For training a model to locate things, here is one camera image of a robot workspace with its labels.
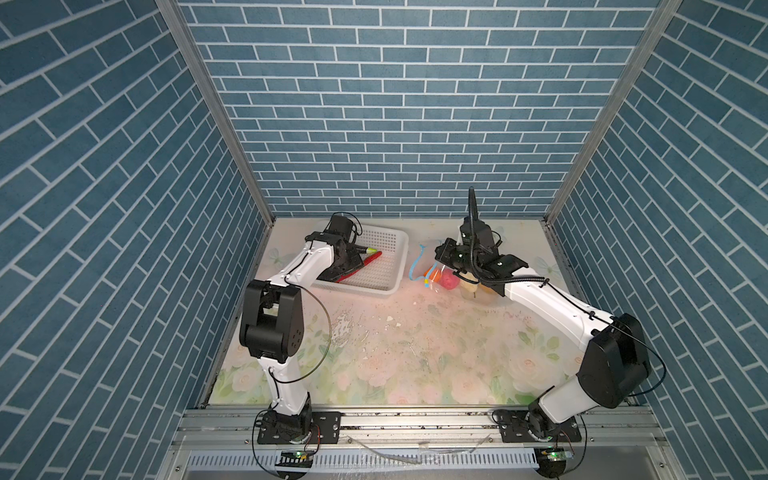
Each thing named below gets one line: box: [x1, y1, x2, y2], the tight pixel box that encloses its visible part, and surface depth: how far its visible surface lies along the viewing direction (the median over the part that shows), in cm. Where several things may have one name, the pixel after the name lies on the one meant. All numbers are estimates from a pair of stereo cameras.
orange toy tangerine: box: [430, 267, 443, 282], surface depth 86 cm
